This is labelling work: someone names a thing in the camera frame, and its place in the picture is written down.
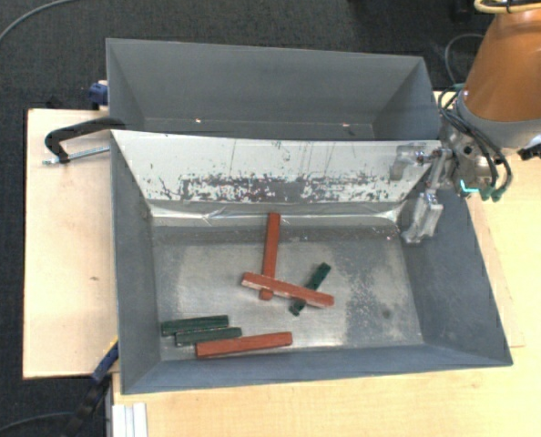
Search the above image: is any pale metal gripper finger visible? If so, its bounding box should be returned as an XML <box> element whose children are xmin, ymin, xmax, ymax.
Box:
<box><xmin>400</xmin><ymin>190</ymin><xmax>445</xmax><ymax>247</ymax></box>
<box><xmin>390</xmin><ymin>143</ymin><xmax>441</xmax><ymax>182</ymax></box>

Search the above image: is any red-brown flat block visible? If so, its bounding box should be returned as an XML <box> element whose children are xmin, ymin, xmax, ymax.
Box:
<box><xmin>258</xmin><ymin>211</ymin><xmax>282</xmax><ymax>302</ymax></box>
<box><xmin>194</xmin><ymin>330</ymin><xmax>294</xmax><ymax>361</ymax></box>
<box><xmin>240</xmin><ymin>271</ymin><xmax>336</xmax><ymax>310</ymax></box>

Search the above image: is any dark green flat block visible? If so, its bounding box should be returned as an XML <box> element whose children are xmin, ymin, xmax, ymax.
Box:
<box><xmin>160</xmin><ymin>314</ymin><xmax>230</xmax><ymax>338</ymax></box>
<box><xmin>288</xmin><ymin>261</ymin><xmax>333</xmax><ymax>317</ymax></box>
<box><xmin>174</xmin><ymin>326</ymin><xmax>244</xmax><ymax>348</ymax></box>

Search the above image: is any grey metal bin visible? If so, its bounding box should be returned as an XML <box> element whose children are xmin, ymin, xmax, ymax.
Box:
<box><xmin>105</xmin><ymin>37</ymin><xmax>515</xmax><ymax>396</ymax></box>

